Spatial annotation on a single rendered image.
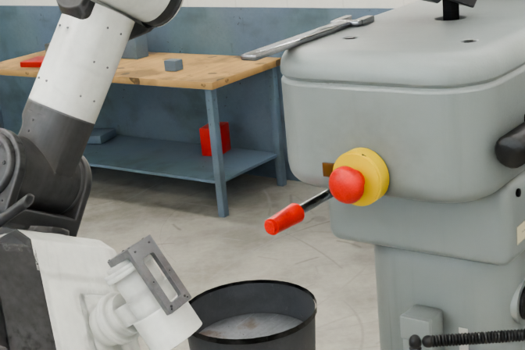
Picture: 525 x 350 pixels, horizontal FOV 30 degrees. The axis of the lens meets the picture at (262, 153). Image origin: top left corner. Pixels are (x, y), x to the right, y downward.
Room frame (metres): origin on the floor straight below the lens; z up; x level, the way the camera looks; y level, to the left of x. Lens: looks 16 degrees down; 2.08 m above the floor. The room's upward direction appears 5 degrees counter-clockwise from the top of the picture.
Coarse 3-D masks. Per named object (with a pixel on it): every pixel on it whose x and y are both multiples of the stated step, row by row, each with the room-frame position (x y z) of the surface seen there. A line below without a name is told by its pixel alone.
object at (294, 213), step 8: (328, 192) 1.11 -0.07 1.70; (312, 200) 1.08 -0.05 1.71; (320, 200) 1.09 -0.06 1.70; (288, 208) 1.05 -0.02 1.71; (296, 208) 1.05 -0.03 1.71; (304, 208) 1.07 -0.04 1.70; (312, 208) 1.08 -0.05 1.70; (272, 216) 1.03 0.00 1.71; (280, 216) 1.03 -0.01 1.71; (288, 216) 1.03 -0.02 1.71; (296, 216) 1.04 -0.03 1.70; (304, 216) 1.05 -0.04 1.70; (264, 224) 1.03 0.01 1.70; (272, 224) 1.02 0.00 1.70; (280, 224) 1.02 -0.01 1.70; (288, 224) 1.03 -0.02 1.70; (272, 232) 1.02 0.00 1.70
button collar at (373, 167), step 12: (348, 156) 0.98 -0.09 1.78; (360, 156) 0.97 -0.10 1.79; (372, 156) 0.97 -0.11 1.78; (336, 168) 0.99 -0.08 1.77; (360, 168) 0.98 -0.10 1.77; (372, 168) 0.97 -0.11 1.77; (384, 168) 0.97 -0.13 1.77; (372, 180) 0.97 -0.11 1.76; (384, 180) 0.97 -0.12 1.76; (372, 192) 0.97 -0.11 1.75; (384, 192) 0.98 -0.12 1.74; (360, 204) 0.98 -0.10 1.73
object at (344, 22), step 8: (344, 16) 1.21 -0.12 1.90; (368, 16) 1.19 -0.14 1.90; (328, 24) 1.16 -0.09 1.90; (336, 24) 1.15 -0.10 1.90; (344, 24) 1.16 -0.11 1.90; (352, 24) 1.17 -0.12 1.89; (360, 24) 1.17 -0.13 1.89; (312, 32) 1.11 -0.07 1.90; (320, 32) 1.11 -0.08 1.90; (328, 32) 1.13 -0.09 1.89; (288, 40) 1.08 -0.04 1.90; (296, 40) 1.07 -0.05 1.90; (304, 40) 1.08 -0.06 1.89; (312, 40) 1.10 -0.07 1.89; (264, 48) 1.04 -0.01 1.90; (272, 48) 1.03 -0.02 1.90; (280, 48) 1.05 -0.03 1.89; (288, 48) 1.06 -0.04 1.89; (248, 56) 1.01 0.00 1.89; (256, 56) 1.01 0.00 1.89; (264, 56) 1.02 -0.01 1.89
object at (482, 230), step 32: (512, 192) 1.01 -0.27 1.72; (352, 224) 1.12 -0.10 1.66; (384, 224) 1.09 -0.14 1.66; (416, 224) 1.07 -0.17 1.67; (448, 224) 1.04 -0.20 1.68; (480, 224) 1.02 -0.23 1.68; (512, 224) 1.01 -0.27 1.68; (448, 256) 1.05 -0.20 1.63; (480, 256) 1.02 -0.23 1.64; (512, 256) 1.01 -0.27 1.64
